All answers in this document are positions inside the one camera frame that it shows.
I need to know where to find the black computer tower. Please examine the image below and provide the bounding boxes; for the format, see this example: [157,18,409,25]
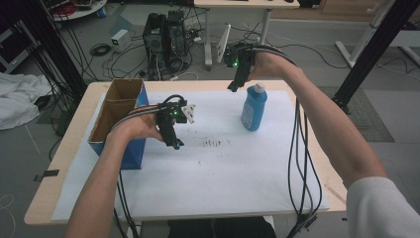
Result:
[142,12,170,81]
[166,9,190,68]

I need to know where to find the small white box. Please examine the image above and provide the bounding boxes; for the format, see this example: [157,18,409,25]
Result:
[110,29,132,54]

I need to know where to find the blue bottle with white cap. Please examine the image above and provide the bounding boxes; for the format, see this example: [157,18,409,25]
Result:
[240,82,269,133]

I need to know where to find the gripper cable bundle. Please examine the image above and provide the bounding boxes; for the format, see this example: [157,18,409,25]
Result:
[104,93,188,238]
[246,44,324,238]

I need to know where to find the grey floor mat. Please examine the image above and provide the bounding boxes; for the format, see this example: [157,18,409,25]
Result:
[318,85,395,143]

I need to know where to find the blue cardboard box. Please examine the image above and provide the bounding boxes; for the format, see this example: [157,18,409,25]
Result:
[87,78,151,171]

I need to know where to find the person's right hand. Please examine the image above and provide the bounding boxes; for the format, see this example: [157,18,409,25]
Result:
[248,49,304,84]

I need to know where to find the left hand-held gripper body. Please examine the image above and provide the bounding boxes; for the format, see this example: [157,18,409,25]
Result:
[154,93,197,132]

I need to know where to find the white metal stand frame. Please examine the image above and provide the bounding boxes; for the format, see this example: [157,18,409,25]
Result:
[335,0,420,68]

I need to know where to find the person's white sleeve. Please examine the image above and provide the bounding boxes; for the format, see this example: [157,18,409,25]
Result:
[346,176,420,238]

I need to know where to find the black metal stand post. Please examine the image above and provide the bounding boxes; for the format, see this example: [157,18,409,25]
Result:
[331,0,420,115]
[18,0,87,97]

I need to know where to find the round white table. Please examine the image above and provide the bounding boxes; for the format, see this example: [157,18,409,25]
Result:
[49,0,108,22]

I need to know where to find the white table mat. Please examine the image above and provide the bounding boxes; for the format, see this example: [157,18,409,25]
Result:
[51,89,331,222]

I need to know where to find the white-legged wooden desk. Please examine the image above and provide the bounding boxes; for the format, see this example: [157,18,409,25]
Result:
[193,0,301,71]

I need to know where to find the black tape strip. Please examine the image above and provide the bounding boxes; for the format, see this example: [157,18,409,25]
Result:
[33,169,60,182]

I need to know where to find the coiled black cable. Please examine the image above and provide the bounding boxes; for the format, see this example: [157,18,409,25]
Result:
[89,43,113,58]

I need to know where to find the person's dark trouser legs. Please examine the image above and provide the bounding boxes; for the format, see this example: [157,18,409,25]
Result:
[167,216,277,238]

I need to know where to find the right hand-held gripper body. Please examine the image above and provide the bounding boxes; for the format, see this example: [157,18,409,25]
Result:
[216,24,258,83]

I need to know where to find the white cloth pile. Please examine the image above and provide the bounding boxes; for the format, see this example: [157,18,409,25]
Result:
[0,71,53,131]

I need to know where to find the person's left hand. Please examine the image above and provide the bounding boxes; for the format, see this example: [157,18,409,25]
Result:
[107,111,165,144]

